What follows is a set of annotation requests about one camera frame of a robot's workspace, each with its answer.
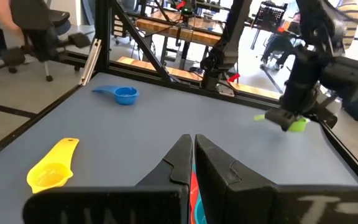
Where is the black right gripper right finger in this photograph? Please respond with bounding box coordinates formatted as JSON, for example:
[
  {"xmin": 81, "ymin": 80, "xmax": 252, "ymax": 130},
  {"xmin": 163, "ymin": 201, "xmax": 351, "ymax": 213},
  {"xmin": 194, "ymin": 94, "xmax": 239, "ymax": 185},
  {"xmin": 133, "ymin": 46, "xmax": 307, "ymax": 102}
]
[{"xmin": 195, "ymin": 134, "xmax": 358, "ymax": 224}]

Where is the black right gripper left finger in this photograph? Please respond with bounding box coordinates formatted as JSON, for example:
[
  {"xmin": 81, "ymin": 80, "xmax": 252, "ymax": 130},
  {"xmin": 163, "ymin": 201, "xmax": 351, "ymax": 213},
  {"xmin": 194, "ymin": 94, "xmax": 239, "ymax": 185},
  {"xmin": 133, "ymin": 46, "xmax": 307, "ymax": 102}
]
[{"xmin": 23, "ymin": 134, "xmax": 194, "ymax": 224}]

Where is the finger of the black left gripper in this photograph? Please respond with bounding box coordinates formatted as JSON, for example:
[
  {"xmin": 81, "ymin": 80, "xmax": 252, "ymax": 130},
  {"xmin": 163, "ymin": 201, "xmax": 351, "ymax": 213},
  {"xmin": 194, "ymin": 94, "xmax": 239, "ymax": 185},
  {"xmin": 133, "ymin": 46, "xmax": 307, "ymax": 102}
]
[
  {"xmin": 264, "ymin": 108, "xmax": 301, "ymax": 131},
  {"xmin": 311, "ymin": 104, "xmax": 338, "ymax": 128}
]

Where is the green plastic measuring cup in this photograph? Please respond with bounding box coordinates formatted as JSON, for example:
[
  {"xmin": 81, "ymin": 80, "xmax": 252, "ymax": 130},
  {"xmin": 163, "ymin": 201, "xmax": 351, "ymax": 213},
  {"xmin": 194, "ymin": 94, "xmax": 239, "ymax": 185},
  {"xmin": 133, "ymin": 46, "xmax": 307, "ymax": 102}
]
[{"xmin": 253, "ymin": 113, "xmax": 310, "ymax": 133}]

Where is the orange plastic measuring cup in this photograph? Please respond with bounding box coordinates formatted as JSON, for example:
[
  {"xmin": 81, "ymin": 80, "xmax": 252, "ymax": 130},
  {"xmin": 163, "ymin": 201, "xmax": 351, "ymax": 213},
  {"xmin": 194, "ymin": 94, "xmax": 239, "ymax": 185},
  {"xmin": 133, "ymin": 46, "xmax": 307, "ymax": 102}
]
[{"xmin": 189, "ymin": 169, "xmax": 200, "ymax": 224}]

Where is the yellow plastic measuring cup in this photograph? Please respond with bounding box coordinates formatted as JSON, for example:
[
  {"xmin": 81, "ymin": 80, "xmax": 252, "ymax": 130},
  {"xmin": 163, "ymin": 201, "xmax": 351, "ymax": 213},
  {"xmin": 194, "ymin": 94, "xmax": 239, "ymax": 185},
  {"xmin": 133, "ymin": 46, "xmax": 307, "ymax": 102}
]
[{"xmin": 26, "ymin": 138, "xmax": 80, "ymax": 194}]

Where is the blue plastic measuring cup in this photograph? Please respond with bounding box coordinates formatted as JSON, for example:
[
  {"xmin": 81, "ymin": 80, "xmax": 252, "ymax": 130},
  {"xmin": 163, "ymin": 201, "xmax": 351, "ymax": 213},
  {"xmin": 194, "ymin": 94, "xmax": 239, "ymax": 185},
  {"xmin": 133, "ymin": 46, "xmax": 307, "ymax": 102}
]
[{"xmin": 91, "ymin": 85, "xmax": 140, "ymax": 106}]

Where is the black mesh crate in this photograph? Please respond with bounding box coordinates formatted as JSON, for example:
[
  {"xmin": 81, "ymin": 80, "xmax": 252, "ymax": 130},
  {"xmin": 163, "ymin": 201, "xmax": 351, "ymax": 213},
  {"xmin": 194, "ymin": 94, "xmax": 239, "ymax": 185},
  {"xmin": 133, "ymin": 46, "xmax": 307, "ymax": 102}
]
[{"xmin": 253, "ymin": 1, "xmax": 288, "ymax": 29}]

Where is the wooden low bench plank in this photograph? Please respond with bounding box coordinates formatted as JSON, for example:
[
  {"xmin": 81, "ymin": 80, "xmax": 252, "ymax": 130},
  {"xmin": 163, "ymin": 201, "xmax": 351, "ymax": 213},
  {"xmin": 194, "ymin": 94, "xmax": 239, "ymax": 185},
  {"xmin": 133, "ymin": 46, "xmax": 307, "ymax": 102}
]
[{"xmin": 116, "ymin": 55, "xmax": 281, "ymax": 100}]

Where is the wooden workbench top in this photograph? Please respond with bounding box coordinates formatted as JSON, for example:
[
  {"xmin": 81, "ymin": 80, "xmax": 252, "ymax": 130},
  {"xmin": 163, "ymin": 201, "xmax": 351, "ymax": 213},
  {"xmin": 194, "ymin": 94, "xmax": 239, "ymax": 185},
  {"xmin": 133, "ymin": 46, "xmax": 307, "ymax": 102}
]
[{"xmin": 135, "ymin": 11, "xmax": 224, "ymax": 47}]

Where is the silver aluminium extrusion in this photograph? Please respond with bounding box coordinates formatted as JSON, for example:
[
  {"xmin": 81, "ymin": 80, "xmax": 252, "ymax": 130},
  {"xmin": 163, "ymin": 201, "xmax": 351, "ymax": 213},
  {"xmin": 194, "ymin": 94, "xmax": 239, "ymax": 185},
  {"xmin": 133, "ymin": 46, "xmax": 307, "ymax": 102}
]
[{"xmin": 78, "ymin": 38, "xmax": 103, "ymax": 86}]

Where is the black office chair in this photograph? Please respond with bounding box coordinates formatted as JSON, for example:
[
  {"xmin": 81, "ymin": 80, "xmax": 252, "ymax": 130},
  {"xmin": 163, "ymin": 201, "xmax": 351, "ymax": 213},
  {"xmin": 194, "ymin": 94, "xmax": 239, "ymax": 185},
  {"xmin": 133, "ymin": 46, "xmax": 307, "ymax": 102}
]
[{"xmin": 1, "ymin": 0, "xmax": 91, "ymax": 83}]

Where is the black table frame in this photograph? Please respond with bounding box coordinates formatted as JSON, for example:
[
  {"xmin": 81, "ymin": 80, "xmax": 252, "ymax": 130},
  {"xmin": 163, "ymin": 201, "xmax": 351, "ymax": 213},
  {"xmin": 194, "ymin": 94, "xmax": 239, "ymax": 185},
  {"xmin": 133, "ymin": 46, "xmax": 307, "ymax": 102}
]
[{"xmin": 0, "ymin": 0, "xmax": 358, "ymax": 184}]

